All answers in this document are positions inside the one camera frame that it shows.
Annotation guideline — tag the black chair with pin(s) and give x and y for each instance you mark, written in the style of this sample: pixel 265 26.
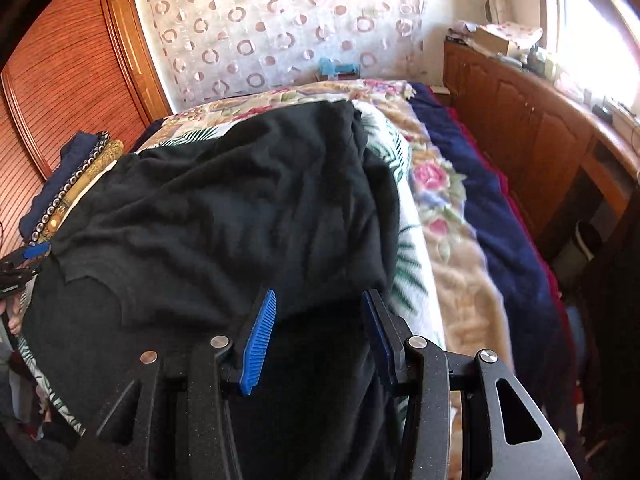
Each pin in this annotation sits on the black chair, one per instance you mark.
pixel 615 320

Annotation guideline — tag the floral blanket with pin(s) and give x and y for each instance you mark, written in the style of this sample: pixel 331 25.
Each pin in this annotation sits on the floral blanket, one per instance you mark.
pixel 450 240

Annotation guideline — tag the black printed t-shirt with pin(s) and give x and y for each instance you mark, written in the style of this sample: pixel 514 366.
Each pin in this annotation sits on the black printed t-shirt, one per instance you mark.
pixel 225 200

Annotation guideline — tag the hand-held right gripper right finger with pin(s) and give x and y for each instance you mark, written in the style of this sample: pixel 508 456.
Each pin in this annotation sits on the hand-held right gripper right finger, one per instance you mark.
pixel 377 340

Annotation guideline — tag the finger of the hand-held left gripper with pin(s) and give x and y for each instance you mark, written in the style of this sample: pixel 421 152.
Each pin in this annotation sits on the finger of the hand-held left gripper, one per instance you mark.
pixel 15 272
pixel 37 250

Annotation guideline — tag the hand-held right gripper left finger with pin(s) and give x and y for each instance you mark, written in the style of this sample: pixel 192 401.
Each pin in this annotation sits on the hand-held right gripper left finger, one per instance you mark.
pixel 257 345

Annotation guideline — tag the stack of folded clothes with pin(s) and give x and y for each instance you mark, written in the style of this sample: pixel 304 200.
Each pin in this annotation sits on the stack of folded clothes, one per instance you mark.
pixel 65 185

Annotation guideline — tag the golden patterned garment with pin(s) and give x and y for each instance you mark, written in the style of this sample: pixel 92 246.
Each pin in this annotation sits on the golden patterned garment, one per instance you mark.
pixel 95 165

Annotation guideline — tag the circle-patterned sheer curtain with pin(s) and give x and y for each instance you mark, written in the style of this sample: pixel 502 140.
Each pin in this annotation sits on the circle-patterned sheer curtain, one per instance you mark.
pixel 280 25

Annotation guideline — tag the wooden cabinet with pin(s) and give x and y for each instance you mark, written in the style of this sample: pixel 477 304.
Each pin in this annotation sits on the wooden cabinet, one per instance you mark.
pixel 520 115

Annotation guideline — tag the window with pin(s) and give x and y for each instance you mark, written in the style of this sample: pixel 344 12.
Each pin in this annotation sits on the window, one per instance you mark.
pixel 585 25

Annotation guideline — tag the navy blanket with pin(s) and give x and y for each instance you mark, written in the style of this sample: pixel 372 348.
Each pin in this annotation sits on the navy blanket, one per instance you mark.
pixel 490 210

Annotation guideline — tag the blue toy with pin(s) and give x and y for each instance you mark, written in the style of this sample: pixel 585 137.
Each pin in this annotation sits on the blue toy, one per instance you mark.
pixel 337 69

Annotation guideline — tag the cardboard box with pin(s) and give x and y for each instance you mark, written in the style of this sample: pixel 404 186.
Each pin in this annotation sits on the cardboard box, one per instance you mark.
pixel 492 40

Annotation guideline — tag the person's left hand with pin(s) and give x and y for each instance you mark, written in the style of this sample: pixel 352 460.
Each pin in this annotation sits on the person's left hand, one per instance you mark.
pixel 14 317

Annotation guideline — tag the leaf-print bed sheet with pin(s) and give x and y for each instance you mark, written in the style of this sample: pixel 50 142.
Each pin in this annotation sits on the leaf-print bed sheet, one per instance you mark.
pixel 415 270

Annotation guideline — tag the white waste bin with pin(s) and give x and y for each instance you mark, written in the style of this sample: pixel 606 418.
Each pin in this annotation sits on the white waste bin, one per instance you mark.
pixel 580 255

